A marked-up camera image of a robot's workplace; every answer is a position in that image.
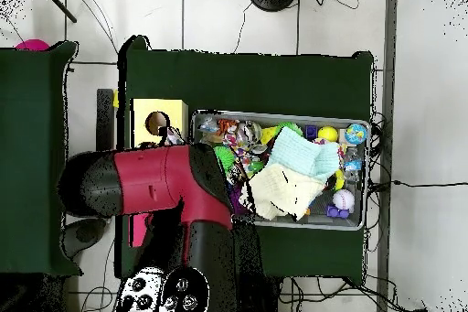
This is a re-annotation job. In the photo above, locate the black rod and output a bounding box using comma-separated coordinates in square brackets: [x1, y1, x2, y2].
[37, 0, 78, 24]

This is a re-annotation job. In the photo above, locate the wooden box with three holes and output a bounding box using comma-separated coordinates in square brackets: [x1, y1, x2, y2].
[130, 98, 190, 249]

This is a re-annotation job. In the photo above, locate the cream yellow cloth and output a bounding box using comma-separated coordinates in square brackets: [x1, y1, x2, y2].
[248, 161, 329, 222]

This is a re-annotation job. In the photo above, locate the plain yellow ball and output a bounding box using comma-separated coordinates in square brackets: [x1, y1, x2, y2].
[317, 125, 340, 145]

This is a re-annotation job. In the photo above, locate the side table with green cloth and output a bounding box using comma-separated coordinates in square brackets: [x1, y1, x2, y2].
[0, 40, 80, 276]

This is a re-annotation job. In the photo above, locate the magenta bowl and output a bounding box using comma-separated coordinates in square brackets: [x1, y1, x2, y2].
[16, 38, 52, 52]

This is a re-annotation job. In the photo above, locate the blue globe ball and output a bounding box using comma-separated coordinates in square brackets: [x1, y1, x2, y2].
[345, 123, 368, 145]

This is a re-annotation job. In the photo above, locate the white baseball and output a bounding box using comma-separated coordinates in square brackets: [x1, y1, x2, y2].
[332, 188, 356, 211]

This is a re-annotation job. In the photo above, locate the mint green cloth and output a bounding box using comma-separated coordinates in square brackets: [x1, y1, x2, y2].
[269, 127, 342, 181]

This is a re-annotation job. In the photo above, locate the crushed silver can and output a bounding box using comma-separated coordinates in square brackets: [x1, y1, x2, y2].
[237, 121, 263, 145]

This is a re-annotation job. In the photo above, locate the clear shallow mesh bin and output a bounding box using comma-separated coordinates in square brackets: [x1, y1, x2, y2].
[189, 110, 370, 231]

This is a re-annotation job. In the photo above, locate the polka dot colourful cloth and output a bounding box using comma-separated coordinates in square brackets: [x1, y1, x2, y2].
[162, 125, 186, 146]

